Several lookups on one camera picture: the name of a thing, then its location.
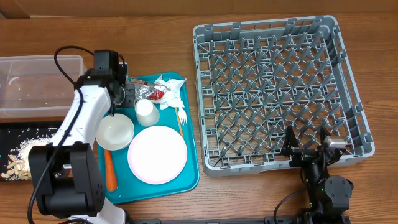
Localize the grey plastic dishwasher rack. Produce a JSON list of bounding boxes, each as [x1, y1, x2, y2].
[[193, 16, 376, 177]]

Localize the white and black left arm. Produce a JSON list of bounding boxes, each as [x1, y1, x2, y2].
[[27, 50, 133, 223]]

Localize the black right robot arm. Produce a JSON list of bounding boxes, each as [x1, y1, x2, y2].
[[281, 126, 354, 223]]

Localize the teal plastic tray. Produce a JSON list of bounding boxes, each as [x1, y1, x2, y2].
[[96, 72, 200, 205]]

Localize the crumpled white napkin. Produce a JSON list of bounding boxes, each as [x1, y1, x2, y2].
[[151, 76, 186, 110]]

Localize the rice and peanut scraps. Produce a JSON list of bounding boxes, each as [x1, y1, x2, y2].
[[1, 138, 50, 181]]

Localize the white plastic fork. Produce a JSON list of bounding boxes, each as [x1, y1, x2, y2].
[[178, 106, 187, 125]]

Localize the red sauce packet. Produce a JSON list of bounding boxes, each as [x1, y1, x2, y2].
[[147, 90, 164, 101]]

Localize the clear plastic bin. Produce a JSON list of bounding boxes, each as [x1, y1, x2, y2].
[[1, 55, 74, 119]]

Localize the orange carrot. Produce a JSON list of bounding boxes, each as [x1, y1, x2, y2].
[[104, 149, 118, 192]]

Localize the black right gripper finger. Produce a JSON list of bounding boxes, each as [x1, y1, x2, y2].
[[320, 126, 330, 146], [280, 126, 299, 156]]

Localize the translucent plastic cup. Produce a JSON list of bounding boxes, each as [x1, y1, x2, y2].
[[135, 99, 160, 127]]

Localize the black waste tray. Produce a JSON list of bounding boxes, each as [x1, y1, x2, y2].
[[1, 121, 61, 172]]

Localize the wooden chopstick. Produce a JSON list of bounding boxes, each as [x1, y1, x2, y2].
[[174, 108, 184, 139]]

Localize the crumpled foil wrapper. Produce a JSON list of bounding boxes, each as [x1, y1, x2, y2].
[[130, 78, 161, 101]]

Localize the white bowl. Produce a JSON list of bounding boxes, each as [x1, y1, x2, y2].
[[96, 113, 134, 151]]

